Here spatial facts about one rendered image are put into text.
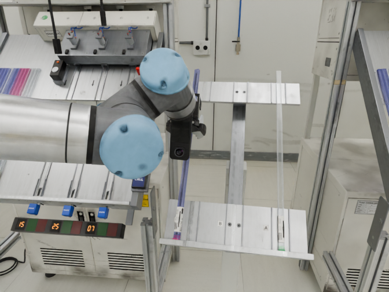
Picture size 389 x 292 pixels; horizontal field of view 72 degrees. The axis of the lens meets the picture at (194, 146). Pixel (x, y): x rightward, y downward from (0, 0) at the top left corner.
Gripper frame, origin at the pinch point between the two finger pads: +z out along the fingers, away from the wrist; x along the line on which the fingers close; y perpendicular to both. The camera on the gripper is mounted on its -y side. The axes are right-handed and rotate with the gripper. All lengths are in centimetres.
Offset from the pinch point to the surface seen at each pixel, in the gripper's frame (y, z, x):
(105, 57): 32, 13, 37
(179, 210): -20.0, -4.2, 0.2
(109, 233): -28.6, 6.5, 22.1
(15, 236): -40, 50, 87
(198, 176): 9, 176, 17
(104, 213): -23.1, 5.4, 24.1
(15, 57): 34, 17, 78
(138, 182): -13.5, 4.5, 14.7
